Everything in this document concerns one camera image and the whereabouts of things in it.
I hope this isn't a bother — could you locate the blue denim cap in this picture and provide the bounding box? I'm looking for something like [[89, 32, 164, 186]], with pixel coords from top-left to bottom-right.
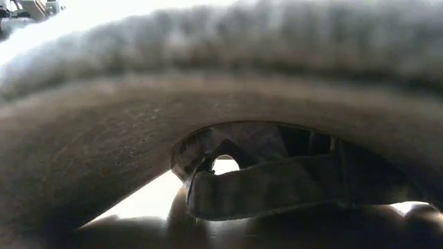
[[0, 0, 443, 249]]

